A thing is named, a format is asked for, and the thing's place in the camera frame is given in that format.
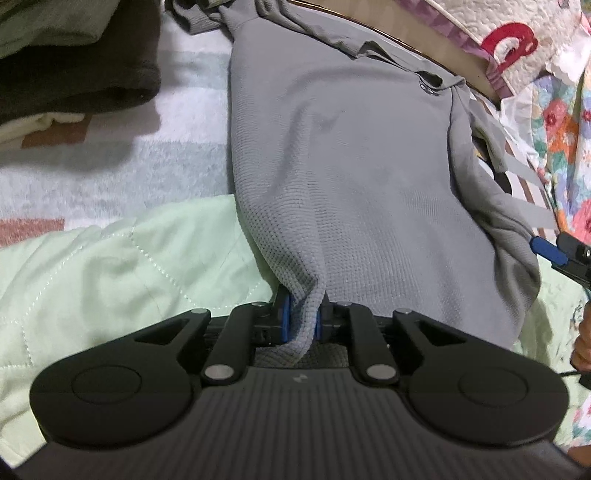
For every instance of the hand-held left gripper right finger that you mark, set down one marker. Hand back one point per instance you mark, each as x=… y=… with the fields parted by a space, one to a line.
x=319 y=325

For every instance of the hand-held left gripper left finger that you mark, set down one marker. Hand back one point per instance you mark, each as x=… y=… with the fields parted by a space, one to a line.
x=286 y=321

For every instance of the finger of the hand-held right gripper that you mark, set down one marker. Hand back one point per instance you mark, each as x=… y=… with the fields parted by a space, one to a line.
x=545 y=249
x=577 y=276

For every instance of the grey cat print shirt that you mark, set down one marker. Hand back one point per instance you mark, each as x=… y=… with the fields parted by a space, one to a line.
x=369 y=184

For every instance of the person's right hand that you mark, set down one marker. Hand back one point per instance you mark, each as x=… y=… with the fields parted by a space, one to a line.
x=584 y=341

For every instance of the floral patchwork quilt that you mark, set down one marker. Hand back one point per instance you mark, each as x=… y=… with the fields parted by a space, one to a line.
x=563 y=138

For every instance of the light green quilt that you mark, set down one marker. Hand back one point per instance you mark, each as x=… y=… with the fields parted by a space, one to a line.
x=115 y=277

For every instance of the white quilted bedspread red print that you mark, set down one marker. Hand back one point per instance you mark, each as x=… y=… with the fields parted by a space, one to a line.
x=531 y=27

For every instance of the dark brown folded garment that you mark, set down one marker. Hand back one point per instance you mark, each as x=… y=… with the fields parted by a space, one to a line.
x=92 y=78

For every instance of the grey folded garment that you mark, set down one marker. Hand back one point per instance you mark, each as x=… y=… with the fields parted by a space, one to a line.
x=46 y=27

